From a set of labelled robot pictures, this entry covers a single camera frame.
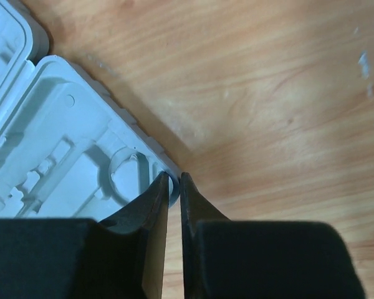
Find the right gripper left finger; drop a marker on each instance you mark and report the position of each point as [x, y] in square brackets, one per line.
[121, 256]

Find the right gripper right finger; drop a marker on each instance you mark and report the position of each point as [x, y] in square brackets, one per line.
[223, 258]

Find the grey plastic tool case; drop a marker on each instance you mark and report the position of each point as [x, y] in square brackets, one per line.
[66, 149]

